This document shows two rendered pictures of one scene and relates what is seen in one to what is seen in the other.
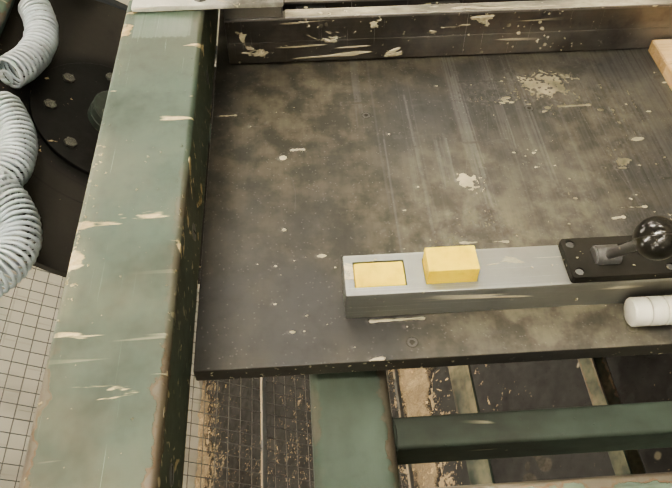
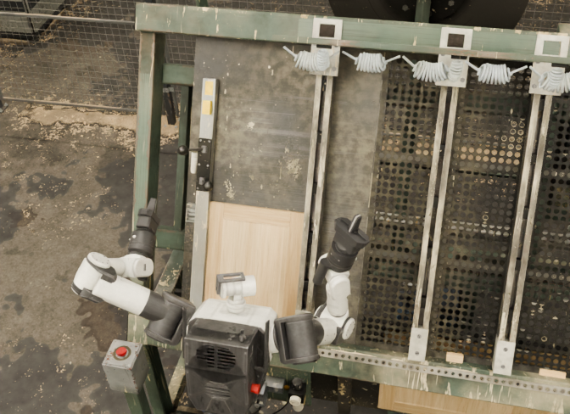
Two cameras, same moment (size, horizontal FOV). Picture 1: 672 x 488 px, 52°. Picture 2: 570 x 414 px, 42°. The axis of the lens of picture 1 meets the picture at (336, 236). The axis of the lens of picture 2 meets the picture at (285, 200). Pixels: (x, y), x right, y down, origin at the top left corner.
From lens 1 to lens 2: 2.42 m
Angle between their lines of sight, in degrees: 51
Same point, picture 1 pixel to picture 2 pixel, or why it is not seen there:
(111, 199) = (224, 16)
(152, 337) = (181, 29)
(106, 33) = not seen: outside the picture
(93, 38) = not seen: outside the picture
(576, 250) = (206, 142)
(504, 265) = (207, 122)
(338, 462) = (176, 70)
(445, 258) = (205, 105)
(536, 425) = (182, 122)
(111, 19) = not seen: outside the picture
